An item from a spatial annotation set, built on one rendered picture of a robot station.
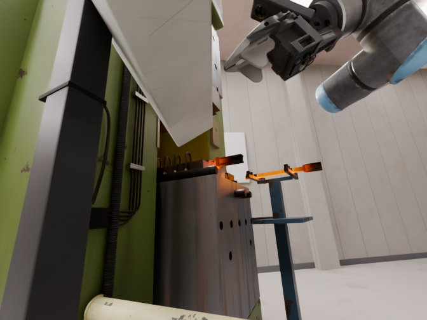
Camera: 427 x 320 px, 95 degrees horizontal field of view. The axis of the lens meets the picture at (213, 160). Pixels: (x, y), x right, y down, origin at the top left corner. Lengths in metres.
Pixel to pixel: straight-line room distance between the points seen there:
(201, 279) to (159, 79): 0.53
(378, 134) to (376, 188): 1.09
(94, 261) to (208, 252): 0.27
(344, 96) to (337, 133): 3.76
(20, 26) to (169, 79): 0.97
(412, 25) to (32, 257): 0.60
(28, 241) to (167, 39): 0.20
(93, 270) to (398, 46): 0.74
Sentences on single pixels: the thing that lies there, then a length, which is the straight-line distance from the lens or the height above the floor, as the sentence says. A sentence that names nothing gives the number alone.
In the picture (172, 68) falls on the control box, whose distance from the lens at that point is 0.22.
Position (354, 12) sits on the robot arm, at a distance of 0.49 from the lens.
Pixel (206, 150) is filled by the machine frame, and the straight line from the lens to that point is 1.08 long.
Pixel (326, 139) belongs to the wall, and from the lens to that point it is 4.16.
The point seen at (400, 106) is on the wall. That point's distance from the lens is 5.64.
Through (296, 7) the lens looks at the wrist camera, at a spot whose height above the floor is 1.14.
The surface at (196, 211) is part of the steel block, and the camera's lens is 0.61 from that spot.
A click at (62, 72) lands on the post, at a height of 0.94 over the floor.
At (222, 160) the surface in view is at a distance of 0.77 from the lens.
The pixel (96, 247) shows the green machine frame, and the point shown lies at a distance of 0.54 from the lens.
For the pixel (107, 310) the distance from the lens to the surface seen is 0.50.
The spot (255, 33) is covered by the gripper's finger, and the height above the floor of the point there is 1.08.
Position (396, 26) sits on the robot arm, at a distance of 0.53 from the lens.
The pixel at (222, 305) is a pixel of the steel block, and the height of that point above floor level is 0.57.
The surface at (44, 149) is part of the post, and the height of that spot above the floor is 0.86.
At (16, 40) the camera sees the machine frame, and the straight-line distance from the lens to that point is 1.12.
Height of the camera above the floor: 0.79
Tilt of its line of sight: 17 degrees up
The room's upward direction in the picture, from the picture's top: 3 degrees counter-clockwise
